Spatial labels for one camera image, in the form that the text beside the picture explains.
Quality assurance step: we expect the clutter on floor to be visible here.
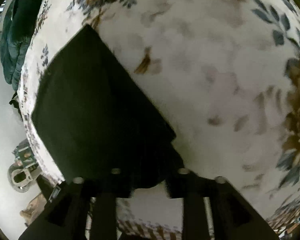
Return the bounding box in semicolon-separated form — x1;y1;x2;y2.
7;139;42;193

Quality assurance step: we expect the black garment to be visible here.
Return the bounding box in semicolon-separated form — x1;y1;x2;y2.
31;25;184;189

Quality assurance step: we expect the dark green pillow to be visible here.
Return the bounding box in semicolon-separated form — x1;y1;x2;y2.
0;0;42;91

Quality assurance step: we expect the white floral bed cover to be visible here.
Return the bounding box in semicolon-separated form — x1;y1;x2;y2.
18;0;300;239

